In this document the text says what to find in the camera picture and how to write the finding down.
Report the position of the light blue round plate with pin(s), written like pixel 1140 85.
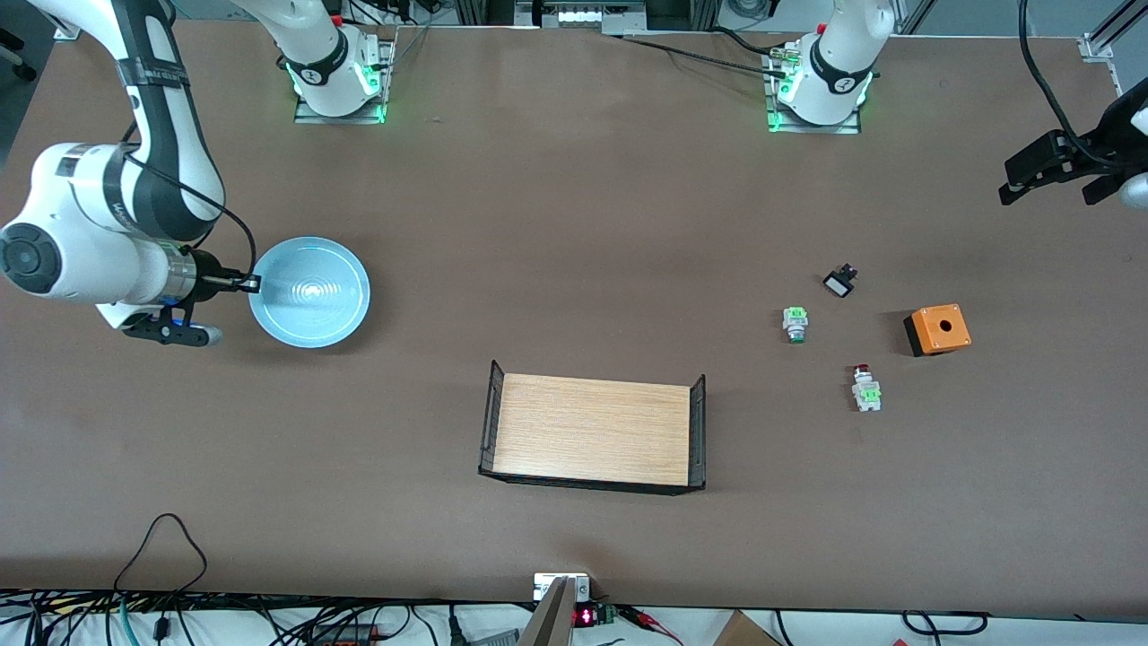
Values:
pixel 309 305

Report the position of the brown cardboard piece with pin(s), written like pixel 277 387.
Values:
pixel 744 632

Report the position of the silver metal bracket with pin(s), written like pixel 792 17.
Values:
pixel 547 588

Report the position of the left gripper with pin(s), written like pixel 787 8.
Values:
pixel 1105 144

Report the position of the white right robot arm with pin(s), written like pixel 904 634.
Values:
pixel 81 242

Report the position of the small black switch module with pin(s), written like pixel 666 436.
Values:
pixel 839 285

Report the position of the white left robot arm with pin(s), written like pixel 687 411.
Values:
pixel 834 81

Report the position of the red LED display module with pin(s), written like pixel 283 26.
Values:
pixel 585 616

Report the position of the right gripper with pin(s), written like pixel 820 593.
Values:
pixel 204 271

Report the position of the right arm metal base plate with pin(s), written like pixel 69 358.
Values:
pixel 336 119

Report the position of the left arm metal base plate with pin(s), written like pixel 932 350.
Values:
pixel 816 128

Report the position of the red and black clip leads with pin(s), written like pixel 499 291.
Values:
pixel 641 615

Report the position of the orange button enclosure box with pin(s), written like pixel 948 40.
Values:
pixel 933 339

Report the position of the green push button switch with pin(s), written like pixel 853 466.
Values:
pixel 795 318

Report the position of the device with white lights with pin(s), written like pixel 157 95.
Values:
pixel 583 16

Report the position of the wooden shelf black mesh sides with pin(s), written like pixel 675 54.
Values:
pixel 592 431

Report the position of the grey camera pole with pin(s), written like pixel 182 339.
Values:
pixel 549 624

